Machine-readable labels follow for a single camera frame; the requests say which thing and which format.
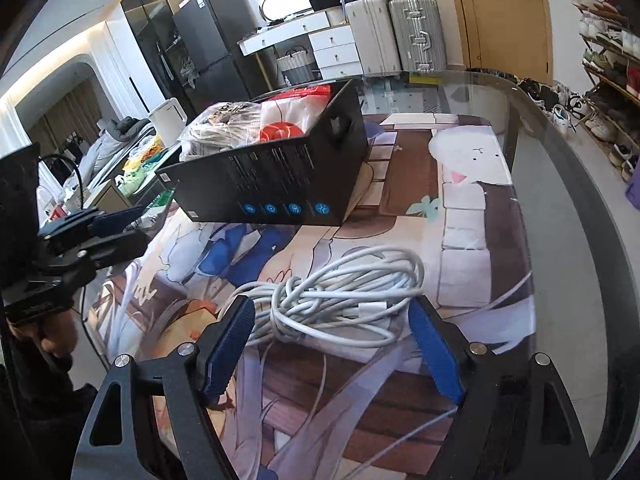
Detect oval mirror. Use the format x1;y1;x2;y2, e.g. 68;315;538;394
260;0;318;23

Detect shoe rack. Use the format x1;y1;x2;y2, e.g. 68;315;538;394
570;0;640;186

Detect black glass cabinet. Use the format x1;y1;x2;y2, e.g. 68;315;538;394
120;0;201;116

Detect black fridge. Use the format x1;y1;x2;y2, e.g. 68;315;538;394
172;0;273;111

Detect person's left hand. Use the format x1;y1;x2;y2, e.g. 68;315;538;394
7;305;78;373

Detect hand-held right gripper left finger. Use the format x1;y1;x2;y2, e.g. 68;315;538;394
72;295;257;480

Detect red and white packet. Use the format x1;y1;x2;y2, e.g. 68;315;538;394
257;85;333;142

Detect green and white packet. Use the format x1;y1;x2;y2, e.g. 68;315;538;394
142;192;178;231

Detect wooden door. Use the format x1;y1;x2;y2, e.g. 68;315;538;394
445;0;556;83

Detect white suitcase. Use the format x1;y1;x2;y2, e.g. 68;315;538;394
344;0;401;75

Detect grey side table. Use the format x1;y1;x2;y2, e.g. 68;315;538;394
82;180;146;213

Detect white dresser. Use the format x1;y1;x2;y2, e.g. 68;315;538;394
237;10;366;81

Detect printed cartoon table mat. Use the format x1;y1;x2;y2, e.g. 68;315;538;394
82;112;536;480

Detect row of shoes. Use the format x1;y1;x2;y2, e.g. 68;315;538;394
515;77;640;183

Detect black cardboard box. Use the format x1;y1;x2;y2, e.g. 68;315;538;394
155;78;371;227

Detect pile of colourful snack bags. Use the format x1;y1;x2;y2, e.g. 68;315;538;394
122;135;168;193

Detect white cable coil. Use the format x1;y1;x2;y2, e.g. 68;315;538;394
179;101;266;162

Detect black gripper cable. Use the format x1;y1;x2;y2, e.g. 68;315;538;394
39;154;108;371

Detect grey bedding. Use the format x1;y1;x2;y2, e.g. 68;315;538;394
80;116;156;181

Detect brown curtains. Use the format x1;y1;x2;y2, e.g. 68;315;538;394
30;80;103;161

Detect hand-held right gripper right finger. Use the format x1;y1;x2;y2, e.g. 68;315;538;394
407;295;593;480

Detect white electric kettle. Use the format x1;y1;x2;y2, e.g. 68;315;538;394
149;99;188;143

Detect person's left forearm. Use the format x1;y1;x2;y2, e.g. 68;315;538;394
0;350;101;480

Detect silver suitcase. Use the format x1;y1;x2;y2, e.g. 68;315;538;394
387;0;448;73

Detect grey cable bundle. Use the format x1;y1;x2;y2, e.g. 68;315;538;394
220;246;426;347

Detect grey wicker basket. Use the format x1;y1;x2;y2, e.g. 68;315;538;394
276;45;321;86

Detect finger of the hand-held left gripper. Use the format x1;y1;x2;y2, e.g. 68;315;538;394
45;230;151;283
37;205;146;242

